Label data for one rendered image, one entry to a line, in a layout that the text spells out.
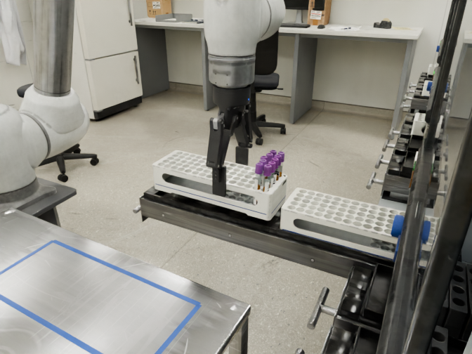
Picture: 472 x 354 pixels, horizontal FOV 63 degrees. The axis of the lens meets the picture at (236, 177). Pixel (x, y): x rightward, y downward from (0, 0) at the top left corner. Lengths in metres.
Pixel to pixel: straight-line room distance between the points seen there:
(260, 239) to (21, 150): 0.70
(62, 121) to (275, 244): 0.76
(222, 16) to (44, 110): 0.70
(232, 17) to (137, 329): 0.52
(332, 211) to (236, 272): 1.20
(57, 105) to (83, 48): 2.79
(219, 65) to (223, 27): 0.07
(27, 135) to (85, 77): 2.92
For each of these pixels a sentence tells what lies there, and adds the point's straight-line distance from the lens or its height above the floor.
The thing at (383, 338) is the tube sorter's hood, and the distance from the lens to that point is 0.38.
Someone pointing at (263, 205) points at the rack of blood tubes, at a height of 0.86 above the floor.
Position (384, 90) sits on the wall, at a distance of 4.30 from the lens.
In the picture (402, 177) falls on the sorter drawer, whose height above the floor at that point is 0.81.
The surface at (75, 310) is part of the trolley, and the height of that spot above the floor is 0.82.
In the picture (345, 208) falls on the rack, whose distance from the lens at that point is 0.79.
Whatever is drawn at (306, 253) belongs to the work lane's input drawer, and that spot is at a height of 0.79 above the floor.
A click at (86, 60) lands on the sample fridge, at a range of 4.04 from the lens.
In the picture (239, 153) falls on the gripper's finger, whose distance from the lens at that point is 0.87.
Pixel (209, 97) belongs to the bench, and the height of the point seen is 0.14.
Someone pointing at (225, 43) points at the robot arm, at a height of 1.17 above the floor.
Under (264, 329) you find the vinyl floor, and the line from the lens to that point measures 1.69.
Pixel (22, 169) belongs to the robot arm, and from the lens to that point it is 1.20.
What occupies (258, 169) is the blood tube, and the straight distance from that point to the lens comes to 0.76.
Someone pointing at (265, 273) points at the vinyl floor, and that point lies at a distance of 1.93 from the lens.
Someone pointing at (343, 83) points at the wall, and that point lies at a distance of 4.36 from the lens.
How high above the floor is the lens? 1.26
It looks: 27 degrees down
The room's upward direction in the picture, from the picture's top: straight up
